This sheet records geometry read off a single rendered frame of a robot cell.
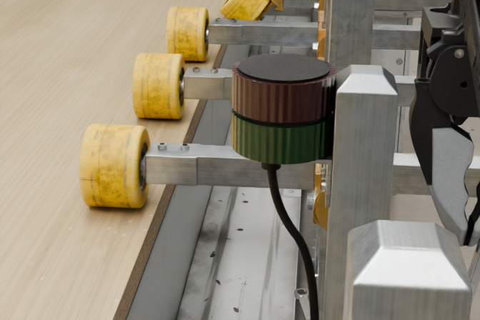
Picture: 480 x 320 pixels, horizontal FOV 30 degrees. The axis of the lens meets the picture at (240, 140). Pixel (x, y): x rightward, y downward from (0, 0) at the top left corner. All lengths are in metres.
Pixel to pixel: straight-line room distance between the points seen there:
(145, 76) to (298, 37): 0.32
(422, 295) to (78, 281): 0.53
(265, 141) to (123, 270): 0.30
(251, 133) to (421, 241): 0.25
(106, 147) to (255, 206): 0.71
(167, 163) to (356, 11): 0.23
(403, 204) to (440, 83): 2.46
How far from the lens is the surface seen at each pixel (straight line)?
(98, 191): 0.85
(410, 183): 0.85
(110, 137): 0.85
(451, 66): 0.57
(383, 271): 0.27
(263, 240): 1.42
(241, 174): 0.85
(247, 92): 0.50
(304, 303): 1.10
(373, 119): 0.51
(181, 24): 1.31
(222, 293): 1.28
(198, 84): 1.08
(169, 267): 1.15
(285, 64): 0.52
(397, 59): 2.91
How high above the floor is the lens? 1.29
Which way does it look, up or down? 22 degrees down
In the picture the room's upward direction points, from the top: 1 degrees clockwise
